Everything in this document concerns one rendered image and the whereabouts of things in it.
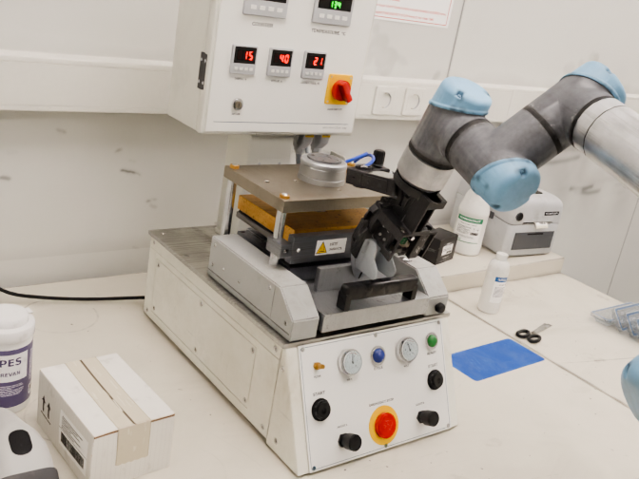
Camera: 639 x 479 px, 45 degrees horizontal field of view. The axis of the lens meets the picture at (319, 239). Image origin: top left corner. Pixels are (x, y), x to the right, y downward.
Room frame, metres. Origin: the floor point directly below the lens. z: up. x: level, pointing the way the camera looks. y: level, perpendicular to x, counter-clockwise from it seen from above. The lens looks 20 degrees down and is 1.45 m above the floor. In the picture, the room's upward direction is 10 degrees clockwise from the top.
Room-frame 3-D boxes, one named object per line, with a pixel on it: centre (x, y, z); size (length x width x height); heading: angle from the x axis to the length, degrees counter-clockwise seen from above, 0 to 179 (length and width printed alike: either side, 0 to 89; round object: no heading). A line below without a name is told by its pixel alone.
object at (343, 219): (1.25, 0.01, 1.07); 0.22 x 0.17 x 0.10; 130
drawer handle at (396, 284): (1.10, -0.11, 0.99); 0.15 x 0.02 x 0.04; 130
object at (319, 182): (1.28, 0.02, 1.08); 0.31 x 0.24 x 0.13; 130
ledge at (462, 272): (1.89, -0.27, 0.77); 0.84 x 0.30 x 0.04; 130
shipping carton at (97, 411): (0.93, 0.26, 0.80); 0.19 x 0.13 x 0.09; 40
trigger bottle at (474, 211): (1.95, -0.39, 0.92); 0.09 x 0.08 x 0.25; 161
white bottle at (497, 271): (1.68, -0.42, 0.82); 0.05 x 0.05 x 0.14
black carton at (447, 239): (1.85, -0.30, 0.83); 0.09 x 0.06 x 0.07; 144
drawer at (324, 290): (1.21, -0.02, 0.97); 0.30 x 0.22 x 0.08; 40
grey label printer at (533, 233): (2.09, -0.51, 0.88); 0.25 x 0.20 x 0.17; 34
